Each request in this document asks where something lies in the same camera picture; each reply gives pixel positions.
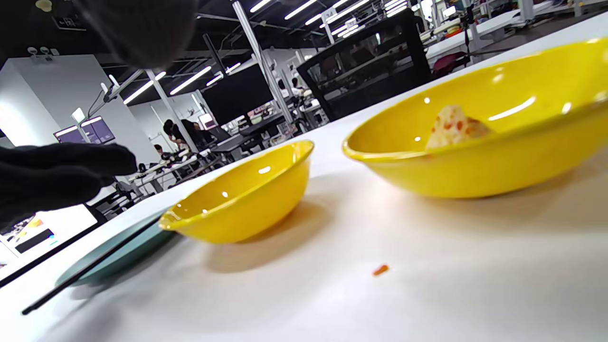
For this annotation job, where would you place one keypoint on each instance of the orange sauce crumb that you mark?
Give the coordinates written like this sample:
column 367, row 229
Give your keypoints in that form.
column 381, row 270

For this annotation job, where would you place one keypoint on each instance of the teal plate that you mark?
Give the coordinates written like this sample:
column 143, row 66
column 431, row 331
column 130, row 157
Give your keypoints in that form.
column 128, row 251

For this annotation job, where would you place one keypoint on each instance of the yellow dumpling bowl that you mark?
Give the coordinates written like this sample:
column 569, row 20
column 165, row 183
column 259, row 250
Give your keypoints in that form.
column 498, row 161

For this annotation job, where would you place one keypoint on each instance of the pale dumpling with red dots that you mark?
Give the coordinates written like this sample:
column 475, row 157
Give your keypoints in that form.
column 453, row 128

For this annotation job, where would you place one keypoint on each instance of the black monitor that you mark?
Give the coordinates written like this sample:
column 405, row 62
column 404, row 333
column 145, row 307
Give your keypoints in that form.
column 237, row 95

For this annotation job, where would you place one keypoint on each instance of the yellow sauce bowl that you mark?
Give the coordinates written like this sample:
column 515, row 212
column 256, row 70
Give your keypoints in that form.
column 242, row 204

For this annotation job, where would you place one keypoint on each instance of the black mesh office chair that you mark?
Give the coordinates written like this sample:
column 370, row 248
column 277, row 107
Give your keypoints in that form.
column 361, row 61

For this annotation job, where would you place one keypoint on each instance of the person's right hand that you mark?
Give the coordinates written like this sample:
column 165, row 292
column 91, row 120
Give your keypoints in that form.
column 57, row 175

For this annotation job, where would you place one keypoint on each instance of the purple screen monitor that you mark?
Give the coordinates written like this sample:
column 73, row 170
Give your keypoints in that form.
column 69, row 135
column 99, row 129

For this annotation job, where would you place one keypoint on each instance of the dark hanging ceiling sign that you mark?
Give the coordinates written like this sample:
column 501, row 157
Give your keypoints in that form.
column 69, row 23

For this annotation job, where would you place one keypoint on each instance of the bright screen monitor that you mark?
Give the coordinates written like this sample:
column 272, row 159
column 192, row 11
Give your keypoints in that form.
column 52, row 228

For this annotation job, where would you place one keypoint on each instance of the row of ceiling light strips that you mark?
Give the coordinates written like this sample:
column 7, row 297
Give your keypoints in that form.
column 190, row 80

